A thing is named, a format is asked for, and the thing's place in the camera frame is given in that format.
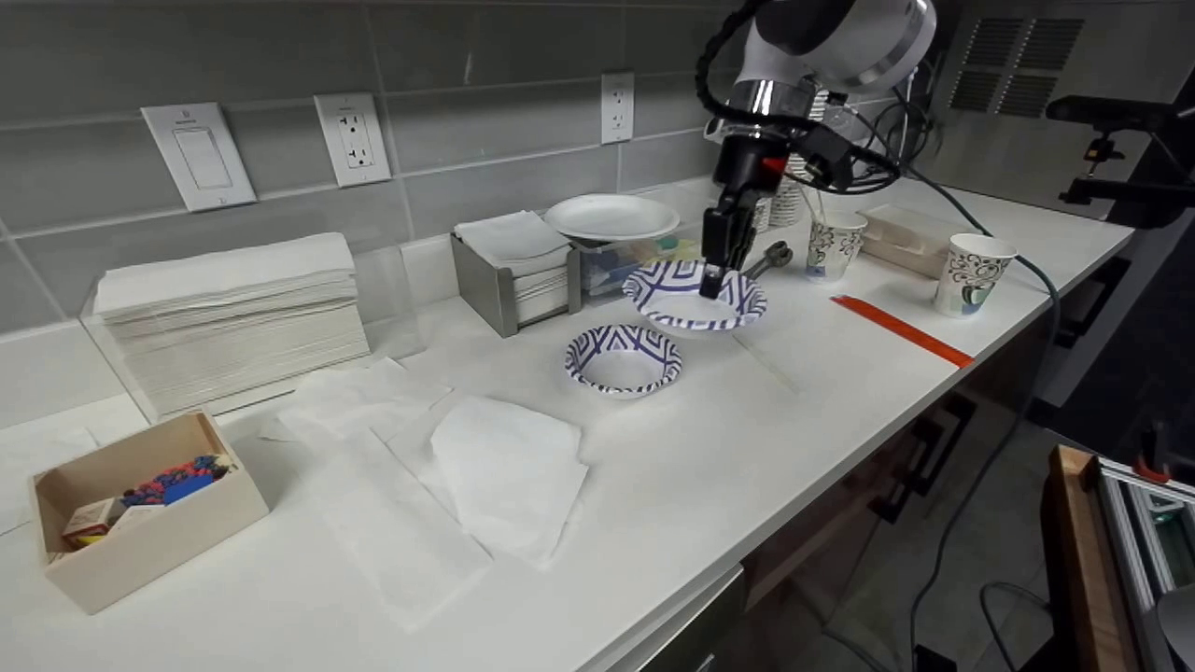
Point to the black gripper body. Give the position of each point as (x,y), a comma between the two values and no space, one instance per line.
(744,174)

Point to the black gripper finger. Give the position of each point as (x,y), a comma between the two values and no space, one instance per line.
(736,254)
(716,266)

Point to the blue white paper bowl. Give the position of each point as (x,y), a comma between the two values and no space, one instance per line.
(626,360)
(671,297)

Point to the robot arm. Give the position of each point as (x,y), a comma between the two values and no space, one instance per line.
(758,77)

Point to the stack of white paper towels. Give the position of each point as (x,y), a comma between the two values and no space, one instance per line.
(229,325)

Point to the dark cylindrical tool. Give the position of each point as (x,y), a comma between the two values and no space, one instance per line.
(774,254)

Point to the patterned paper cup middle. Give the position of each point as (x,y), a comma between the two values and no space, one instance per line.
(833,243)

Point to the patterned paper cup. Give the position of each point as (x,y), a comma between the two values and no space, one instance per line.
(833,243)
(972,270)

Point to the clear container with items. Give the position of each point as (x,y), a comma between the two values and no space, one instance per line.
(605,266)

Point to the orange strip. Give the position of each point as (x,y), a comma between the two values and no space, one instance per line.
(905,330)

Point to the plain white plate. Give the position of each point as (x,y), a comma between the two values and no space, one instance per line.
(614,217)

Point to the brown box of wooden stirrers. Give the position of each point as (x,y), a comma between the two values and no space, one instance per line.
(901,243)

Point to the metal napkin holder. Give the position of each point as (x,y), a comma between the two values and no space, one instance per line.
(512,270)

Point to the patterned paper cup right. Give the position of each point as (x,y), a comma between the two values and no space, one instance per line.
(972,270)

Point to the loose white napkin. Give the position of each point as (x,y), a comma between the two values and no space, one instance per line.
(512,474)

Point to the flat white paper sheet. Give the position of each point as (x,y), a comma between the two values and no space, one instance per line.
(364,434)

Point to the cardboard box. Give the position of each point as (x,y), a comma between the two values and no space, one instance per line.
(95,551)

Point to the white wall outlet right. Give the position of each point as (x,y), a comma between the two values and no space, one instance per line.
(617,107)

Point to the white wall outlet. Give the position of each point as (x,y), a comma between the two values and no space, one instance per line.
(351,138)
(617,107)

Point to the white wall outlet left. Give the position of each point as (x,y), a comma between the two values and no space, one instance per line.
(351,138)

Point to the black camera stand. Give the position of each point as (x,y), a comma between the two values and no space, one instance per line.
(1139,154)

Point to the wooden cart with metal frame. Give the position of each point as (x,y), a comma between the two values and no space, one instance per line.
(1120,561)

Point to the white light switch plate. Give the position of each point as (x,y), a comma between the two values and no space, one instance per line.
(199,154)

